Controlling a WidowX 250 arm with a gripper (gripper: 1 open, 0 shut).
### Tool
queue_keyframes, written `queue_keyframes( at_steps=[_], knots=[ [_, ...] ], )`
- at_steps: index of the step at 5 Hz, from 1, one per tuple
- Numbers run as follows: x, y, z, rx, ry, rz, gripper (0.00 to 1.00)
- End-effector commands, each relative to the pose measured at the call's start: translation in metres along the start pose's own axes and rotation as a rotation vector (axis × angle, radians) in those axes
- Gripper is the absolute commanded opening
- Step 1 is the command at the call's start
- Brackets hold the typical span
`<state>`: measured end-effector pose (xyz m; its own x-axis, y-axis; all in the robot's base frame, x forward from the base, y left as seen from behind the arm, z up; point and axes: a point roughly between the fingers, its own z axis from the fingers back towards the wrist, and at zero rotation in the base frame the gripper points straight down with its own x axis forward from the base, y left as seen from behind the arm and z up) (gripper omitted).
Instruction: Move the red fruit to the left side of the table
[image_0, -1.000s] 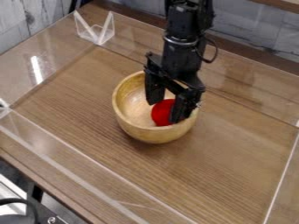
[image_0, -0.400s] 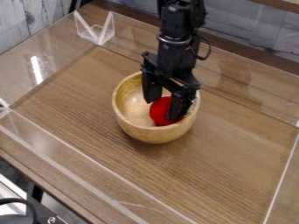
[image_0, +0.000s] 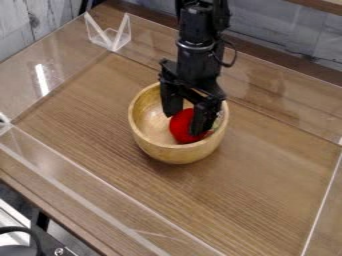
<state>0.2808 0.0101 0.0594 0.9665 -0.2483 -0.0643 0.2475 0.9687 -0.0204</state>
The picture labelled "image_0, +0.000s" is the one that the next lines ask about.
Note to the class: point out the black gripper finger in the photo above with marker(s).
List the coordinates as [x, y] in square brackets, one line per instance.
[172, 98]
[205, 115]

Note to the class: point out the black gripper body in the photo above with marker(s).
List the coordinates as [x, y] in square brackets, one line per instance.
[196, 70]

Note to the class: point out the red felt fruit green leaf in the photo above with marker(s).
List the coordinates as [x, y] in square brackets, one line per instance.
[180, 127]

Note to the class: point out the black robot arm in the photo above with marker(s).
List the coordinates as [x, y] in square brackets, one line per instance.
[204, 19]

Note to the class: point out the light wooden bowl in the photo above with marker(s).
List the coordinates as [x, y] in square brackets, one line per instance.
[152, 133]

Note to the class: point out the black metal table leg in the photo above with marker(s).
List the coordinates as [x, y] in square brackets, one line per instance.
[39, 220]

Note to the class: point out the clear acrylic corner bracket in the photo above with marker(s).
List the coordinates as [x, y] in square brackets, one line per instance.
[113, 39]

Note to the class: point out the clear acrylic tray wall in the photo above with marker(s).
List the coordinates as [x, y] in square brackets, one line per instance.
[261, 198]

